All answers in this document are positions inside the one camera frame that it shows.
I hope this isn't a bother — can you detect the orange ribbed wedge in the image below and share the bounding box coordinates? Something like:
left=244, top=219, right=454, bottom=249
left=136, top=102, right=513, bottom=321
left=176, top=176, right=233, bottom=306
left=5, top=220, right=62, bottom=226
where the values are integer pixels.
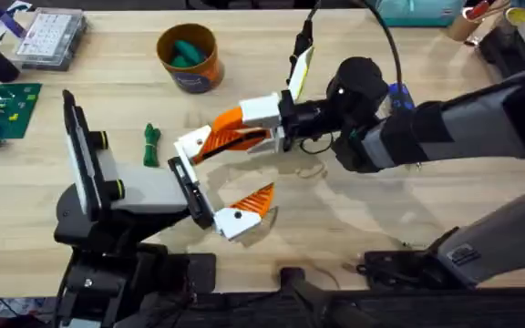
left=191, top=127, right=273, bottom=166

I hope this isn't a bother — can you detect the green toy vegetable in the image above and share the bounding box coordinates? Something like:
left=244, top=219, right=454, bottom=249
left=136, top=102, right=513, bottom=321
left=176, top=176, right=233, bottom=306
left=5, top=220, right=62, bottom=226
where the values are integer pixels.
left=142, top=122, right=162, bottom=169

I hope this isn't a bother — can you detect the right wrist upright plate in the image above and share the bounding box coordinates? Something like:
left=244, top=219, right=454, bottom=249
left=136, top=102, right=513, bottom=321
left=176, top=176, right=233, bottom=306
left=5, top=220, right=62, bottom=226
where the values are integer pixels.
left=287, top=45, right=315, bottom=103

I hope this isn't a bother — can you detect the left wrist upright black plate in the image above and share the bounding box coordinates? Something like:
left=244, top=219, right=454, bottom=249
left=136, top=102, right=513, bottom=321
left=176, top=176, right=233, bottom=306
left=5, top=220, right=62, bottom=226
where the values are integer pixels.
left=62, top=88, right=105, bottom=222

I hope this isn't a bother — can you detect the orange tub with green toys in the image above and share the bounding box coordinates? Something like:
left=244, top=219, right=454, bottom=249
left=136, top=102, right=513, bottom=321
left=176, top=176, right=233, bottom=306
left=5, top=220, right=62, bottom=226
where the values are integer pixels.
left=156, top=23, right=226, bottom=95

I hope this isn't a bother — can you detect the teal box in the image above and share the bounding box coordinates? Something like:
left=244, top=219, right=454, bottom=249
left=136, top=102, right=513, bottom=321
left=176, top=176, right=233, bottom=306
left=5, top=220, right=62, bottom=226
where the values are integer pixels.
left=375, top=0, right=467, bottom=28

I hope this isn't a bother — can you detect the cardboard tube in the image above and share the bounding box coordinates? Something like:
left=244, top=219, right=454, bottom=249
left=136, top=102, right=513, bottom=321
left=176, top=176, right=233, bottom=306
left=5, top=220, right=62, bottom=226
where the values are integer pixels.
left=446, top=7, right=488, bottom=43

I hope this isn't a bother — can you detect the black box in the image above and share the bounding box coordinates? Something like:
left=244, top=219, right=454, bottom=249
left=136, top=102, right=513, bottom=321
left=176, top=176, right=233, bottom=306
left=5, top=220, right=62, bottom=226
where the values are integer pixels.
left=478, top=26, right=525, bottom=77

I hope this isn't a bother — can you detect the green board with toy blocks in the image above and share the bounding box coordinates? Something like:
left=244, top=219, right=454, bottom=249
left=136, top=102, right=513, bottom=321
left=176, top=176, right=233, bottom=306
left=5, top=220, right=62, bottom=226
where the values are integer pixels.
left=0, top=82, right=43, bottom=148

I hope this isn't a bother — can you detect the clear plastic parts box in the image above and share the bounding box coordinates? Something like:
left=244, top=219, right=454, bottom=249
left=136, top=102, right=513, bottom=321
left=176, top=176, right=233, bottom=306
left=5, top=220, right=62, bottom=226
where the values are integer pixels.
left=13, top=7, right=88, bottom=73

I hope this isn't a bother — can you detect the black cable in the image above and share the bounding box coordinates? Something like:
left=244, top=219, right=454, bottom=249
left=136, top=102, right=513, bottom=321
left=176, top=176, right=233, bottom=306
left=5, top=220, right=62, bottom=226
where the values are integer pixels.
left=361, top=0, right=405, bottom=87

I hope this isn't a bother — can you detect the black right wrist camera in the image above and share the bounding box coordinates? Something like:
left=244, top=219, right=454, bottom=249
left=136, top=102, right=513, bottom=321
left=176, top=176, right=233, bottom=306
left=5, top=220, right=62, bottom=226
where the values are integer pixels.
left=291, top=19, right=314, bottom=69

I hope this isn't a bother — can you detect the black rail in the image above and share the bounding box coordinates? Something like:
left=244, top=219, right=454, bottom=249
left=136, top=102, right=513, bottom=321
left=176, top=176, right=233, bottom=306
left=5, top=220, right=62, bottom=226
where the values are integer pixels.
left=184, top=266, right=525, bottom=328

